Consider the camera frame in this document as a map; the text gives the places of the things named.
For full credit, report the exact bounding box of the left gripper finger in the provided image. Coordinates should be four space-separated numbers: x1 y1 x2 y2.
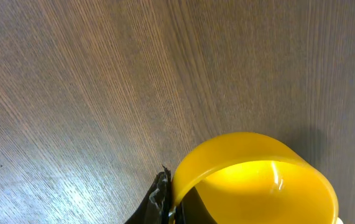
125 166 172 224

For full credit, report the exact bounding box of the yellow measuring scoop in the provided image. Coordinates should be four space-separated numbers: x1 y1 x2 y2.
172 133 340 224

